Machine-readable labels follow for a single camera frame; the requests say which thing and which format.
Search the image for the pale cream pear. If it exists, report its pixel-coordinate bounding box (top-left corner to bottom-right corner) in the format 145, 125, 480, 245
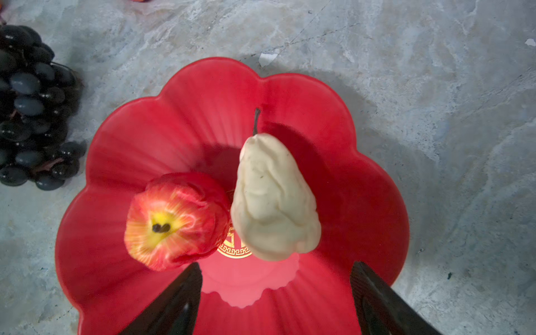
230, 108, 322, 262

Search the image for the black grape bunch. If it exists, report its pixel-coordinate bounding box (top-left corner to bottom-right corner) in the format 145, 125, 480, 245
1, 23, 86, 191

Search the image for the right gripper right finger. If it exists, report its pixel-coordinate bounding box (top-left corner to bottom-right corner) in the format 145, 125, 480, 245
350, 262, 441, 335

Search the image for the red flower-shaped fruit bowl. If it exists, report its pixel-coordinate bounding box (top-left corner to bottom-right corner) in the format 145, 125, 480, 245
55, 57, 409, 334

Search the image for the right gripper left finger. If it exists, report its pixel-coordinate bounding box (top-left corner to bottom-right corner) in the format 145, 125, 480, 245
121, 262, 203, 335

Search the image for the red apple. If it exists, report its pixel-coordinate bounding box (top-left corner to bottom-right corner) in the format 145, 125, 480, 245
124, 173, 231, 272

